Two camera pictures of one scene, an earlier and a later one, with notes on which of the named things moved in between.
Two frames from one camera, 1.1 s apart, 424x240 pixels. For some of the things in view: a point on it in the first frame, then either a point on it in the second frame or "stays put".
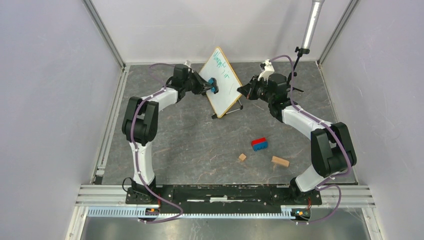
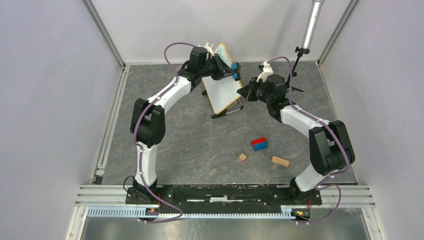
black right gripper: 247,90 stays put
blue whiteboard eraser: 214,87 to 236,66
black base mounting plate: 222,197 stays put
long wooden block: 279,160 stays put
